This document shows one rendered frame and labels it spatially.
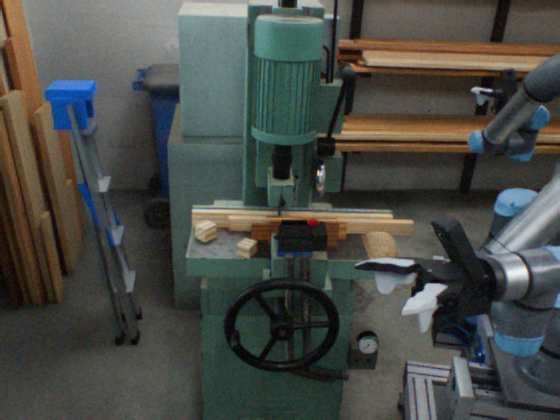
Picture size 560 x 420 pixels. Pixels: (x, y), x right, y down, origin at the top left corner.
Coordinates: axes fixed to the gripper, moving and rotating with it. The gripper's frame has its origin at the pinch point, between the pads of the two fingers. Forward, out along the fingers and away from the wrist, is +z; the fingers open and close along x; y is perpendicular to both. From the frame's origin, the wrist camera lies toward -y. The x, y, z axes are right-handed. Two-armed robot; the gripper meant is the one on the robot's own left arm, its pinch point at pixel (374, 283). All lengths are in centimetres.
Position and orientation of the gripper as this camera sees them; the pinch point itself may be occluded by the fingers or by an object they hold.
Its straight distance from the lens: 80.5
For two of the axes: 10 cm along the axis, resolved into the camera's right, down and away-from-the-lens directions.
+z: -9.6, 0.9, -2.8
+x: -2.9, -3.1, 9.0
